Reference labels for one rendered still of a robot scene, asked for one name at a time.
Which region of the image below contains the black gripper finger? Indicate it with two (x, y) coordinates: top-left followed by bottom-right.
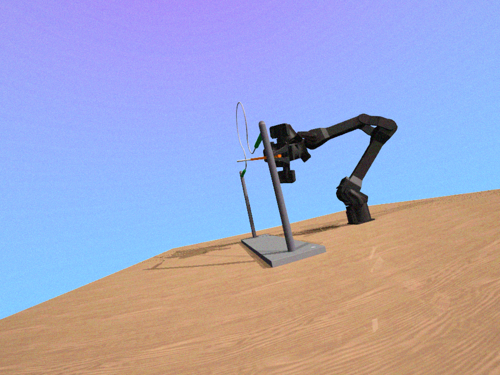
(272, 142), (288, 156)
(274, 157), (290, 168)

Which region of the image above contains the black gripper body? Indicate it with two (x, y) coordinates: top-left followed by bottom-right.
(269, 123), (301, 184)

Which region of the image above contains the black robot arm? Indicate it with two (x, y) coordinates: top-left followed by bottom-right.
(284, 114), (398, 224)

